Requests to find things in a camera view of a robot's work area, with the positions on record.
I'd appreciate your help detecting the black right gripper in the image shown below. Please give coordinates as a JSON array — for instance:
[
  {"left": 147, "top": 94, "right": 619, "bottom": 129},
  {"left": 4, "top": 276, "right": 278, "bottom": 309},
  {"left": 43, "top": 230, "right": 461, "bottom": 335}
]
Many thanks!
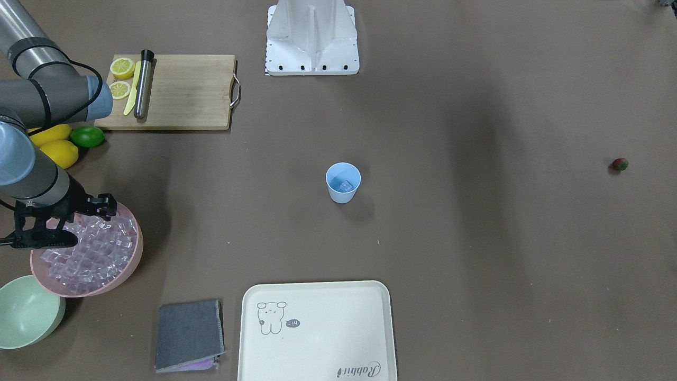
[{"left": 1, "top": 177, "right": 118, "bottom": 249}]

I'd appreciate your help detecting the ice cube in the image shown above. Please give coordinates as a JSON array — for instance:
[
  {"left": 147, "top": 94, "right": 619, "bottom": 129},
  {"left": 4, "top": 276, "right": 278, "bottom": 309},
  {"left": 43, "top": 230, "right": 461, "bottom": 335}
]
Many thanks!
[{"left": 337, "top": 180, "right": 354, "bottom": 193}]

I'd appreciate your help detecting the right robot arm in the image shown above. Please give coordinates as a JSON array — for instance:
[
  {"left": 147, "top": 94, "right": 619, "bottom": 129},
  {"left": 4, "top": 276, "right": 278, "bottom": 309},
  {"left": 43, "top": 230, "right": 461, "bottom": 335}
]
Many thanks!
[{"left": 1, "top": 1, "right": 117, "bottom": 249}]

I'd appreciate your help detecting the pile of clear ice cubes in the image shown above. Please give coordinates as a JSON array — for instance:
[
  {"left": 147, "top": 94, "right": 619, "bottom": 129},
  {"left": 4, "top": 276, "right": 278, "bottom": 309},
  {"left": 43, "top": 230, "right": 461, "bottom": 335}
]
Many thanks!
[{"left": 39, "top": 209, "right": 138, "bottom": 295}]

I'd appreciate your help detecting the light blue plastic cup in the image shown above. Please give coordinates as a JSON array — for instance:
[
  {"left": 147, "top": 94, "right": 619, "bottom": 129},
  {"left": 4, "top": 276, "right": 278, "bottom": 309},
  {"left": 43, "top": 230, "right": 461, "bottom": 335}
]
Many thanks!
[{"left": 325, "top": 162, "right": 362, "bottom": 204}]

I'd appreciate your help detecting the pink bowl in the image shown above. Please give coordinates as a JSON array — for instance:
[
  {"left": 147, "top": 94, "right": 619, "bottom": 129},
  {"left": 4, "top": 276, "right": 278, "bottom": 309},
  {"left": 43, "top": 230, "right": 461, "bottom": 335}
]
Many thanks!
[{"left": 30, "top": 201, "right": 144, "bottom": 298}]

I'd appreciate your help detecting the yellow lemon near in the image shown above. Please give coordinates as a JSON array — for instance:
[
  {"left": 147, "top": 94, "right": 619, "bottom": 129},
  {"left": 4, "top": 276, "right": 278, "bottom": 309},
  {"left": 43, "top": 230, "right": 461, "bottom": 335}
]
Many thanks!
[{"left": 40, "top": 140, "right": 79, "bottom": 169}]

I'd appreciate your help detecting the yellow lemon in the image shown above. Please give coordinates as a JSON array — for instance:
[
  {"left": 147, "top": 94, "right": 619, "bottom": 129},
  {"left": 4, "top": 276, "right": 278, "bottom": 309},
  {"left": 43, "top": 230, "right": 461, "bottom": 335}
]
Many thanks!
[
  {"left": 40, "top": 140, "right": 79, "bottom": 169},
  {"left": 29, "top": 124, "right": 72, "bottom": 147}
]

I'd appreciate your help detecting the mint green bowl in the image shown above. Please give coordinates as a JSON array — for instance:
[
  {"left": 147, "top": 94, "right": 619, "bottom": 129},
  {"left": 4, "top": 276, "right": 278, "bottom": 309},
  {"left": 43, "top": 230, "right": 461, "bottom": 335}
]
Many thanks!
[{"left": 1, "top": 275, "right": 66, "bottom": 350}]

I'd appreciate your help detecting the yellow lemon far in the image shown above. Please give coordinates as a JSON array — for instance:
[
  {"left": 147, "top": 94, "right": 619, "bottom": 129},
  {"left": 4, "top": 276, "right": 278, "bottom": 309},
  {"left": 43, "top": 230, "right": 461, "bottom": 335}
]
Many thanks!
[{"left": 29, "top": 124, "right": 72, "bottom": 147}]

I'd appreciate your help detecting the green lime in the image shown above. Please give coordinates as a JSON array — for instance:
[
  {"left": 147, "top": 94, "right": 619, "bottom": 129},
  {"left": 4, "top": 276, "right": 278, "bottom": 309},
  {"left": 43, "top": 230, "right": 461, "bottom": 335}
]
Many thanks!
[{"left": 70, "top": 125, "right": 105, "bottom": 149}]

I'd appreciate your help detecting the yellow plastic knife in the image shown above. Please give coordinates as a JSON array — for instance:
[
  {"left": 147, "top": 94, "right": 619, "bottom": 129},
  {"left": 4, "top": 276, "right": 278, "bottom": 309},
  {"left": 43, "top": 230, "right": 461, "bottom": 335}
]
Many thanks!
[{"left": 123, "top": 61, "right": 142, "bottom": 116}]

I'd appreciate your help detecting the steel muddler rod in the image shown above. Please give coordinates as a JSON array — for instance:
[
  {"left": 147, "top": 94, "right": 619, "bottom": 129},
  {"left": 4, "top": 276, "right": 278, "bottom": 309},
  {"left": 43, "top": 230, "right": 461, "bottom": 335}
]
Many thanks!
[{"left": 133, "top": 50, "right": 155, "bottom": 120}]

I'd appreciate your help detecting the lemon half lower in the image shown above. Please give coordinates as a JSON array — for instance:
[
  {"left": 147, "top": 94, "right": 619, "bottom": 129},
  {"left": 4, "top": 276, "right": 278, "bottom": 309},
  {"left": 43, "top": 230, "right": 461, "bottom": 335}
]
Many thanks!
[{"left": 109, "top": 80, "right": 132, "bottom": 101}]

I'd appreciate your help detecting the lemon half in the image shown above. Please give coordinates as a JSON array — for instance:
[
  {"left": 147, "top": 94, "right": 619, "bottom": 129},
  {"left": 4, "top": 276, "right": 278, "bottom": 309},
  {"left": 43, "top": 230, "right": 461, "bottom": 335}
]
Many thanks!
[
  {"left": 109, "top": 57, "right": 136, "bottom": 80},
  {"left": 109, "top": 80, "right": 132, "bottom": 101}
]

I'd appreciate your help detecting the lemon half upper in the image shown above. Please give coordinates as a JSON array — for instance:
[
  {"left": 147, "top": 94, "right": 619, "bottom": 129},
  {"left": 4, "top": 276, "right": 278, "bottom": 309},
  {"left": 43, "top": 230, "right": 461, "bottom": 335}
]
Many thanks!
[{"left": 109, "top": 57, "right": 136, "bottom": 80}]

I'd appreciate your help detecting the grey folded cloth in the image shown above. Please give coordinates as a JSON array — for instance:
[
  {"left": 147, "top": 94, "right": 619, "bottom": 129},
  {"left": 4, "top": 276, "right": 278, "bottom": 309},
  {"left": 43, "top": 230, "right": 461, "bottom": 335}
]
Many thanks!
[{"left": 154, "top": 299, "right": 225, "bottom": 374}]

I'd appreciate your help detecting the wooden cutting board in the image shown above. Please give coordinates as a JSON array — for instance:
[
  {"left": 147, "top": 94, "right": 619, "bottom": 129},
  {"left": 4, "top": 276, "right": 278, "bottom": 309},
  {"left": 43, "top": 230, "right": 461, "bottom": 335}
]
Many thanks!
[{"left": 94, "top": 54, "right": 241, "bottom": 132}]

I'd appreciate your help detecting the cream rabbit tray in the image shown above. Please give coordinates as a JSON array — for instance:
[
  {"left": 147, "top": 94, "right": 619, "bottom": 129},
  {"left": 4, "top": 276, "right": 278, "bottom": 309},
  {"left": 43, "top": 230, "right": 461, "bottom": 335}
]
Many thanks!
[{"left": 237, "top": 280, "right": 398, "bottom": 380}]

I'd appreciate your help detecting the red strawberry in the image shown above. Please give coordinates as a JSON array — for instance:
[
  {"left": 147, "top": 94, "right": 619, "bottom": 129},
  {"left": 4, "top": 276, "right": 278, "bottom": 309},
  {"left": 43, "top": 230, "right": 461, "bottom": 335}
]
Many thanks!
[{"left": 611, "top": 158, "right": 629, "bottom": 171}]

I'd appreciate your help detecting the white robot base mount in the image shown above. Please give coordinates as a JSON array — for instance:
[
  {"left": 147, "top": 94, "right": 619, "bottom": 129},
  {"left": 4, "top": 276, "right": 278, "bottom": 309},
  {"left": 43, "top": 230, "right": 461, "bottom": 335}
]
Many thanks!
[{"left": 264, "top": 1, "right": 360, "bottom": 76}]

